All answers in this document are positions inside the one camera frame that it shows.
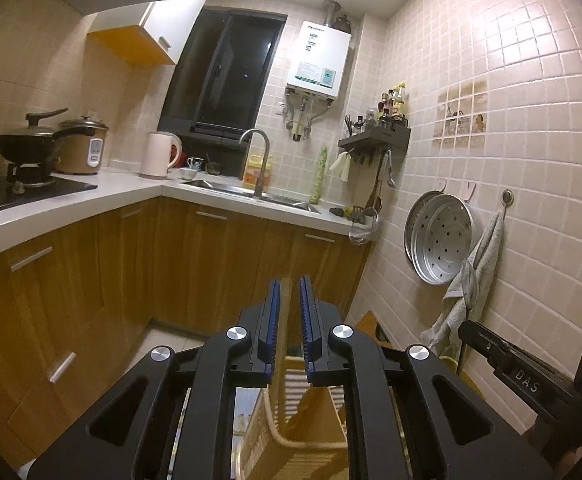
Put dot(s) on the white hanging cloth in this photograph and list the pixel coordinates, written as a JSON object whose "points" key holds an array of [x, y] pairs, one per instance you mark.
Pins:
{"points": [[341, 166]]}

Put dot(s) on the round perforated steel steamer tray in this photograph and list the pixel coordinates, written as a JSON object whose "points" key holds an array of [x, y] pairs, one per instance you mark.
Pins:
{"points": [[438, 237]]}

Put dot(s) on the yellow detergent bottle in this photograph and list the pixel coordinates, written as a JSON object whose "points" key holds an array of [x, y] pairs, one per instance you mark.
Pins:
{"points": [[251, 172]]}

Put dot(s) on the yellow slatted plastic utensil basket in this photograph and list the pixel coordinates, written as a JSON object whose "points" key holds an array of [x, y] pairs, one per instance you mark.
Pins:
{"points": [[311, 425]]}

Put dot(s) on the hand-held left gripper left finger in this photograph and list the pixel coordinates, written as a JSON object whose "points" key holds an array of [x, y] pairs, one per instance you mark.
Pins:
{"points": [[271, 332]]}

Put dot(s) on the pink wall hook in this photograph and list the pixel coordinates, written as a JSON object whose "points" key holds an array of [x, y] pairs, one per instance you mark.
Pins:
{"points": [[470, 191]]}

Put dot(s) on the steel sink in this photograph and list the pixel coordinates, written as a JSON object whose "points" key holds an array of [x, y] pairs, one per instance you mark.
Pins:
{"points": [[251, 194]]}

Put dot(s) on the green hanging scrubber strip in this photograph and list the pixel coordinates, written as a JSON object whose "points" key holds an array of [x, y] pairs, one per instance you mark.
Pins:
{"points": [[317, 175]]}

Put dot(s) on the small white cup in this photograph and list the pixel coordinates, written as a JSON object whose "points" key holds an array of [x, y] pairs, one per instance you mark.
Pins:
{"points": [[187, 174]]}

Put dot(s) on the white kitchen countertop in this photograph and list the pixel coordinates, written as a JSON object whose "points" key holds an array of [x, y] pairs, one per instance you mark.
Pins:
{"points": [[121, 187]]}

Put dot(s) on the brown rice cooker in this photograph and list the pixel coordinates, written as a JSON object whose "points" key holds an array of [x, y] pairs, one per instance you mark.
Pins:
{"points": [[83, 147]]}

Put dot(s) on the steel gooseneck faucet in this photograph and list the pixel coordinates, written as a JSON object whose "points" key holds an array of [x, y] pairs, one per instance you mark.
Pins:
{"points": [[262, 160]]}

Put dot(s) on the water heater pipes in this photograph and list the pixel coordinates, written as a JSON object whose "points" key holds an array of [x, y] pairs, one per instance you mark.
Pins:
{"points": [[298, 115]]}

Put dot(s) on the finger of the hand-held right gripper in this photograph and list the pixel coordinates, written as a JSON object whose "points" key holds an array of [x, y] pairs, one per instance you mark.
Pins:
{"points": [[511, 362]]}

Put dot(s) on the white and yellow wall cabinet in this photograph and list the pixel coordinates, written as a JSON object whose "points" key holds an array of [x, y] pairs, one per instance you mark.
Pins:
{"points": [[136, 45]]}

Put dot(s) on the bundle of dark chopsticks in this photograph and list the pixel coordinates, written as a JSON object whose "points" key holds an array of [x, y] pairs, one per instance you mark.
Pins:
{"points": [[353, 125]]}

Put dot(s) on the black gas stove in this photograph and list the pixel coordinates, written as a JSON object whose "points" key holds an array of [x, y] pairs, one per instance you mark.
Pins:
{"points": [[21, 192]]}

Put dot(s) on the black wall shelf rack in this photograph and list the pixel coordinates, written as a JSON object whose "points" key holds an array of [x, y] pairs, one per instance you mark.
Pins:
{"points": [[376, 137]]}

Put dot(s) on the dark framed window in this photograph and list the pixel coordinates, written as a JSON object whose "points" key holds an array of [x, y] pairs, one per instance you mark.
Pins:
{"points": [[221, 70]]}

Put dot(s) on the metal flue pipe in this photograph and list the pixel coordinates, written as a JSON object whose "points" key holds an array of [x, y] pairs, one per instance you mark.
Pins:
{"points": [[331, 12]]}

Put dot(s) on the white wall water heater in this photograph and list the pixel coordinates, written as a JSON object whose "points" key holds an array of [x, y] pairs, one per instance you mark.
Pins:
{"points": [[318, 55]]}

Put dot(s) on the metal wall hook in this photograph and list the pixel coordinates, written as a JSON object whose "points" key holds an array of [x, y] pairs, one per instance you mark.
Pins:
{"points": [[507, 197]]}

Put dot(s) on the grey hanging towel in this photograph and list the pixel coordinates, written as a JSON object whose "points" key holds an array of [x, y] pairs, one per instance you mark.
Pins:
{"points": [[476, 275]]}

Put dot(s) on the dark scrubber pads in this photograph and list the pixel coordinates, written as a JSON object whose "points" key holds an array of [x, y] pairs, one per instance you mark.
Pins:
{"points": [[340, 211]]}

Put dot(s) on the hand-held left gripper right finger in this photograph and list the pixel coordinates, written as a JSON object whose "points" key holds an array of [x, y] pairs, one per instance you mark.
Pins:
{"points": [[308, 332]]}

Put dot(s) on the pale pink electric kettle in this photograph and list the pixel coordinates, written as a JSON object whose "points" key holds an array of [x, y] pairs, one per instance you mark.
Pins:
{"points": [[156, 157]]}

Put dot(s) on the row of condiment bottles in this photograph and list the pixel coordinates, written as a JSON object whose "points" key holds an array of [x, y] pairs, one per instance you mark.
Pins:
{"points": [[391, 107]]}

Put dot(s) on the black wok with lid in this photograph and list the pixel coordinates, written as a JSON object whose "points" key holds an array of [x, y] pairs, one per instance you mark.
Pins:
{"points": [[23, 145]]}

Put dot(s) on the patterned white cup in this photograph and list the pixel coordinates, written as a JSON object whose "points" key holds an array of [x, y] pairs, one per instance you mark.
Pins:
{"points": [[194, 163]]}

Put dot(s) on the small glass bowl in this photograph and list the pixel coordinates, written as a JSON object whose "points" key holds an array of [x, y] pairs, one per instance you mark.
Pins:
{"points": [[213, 166]]}

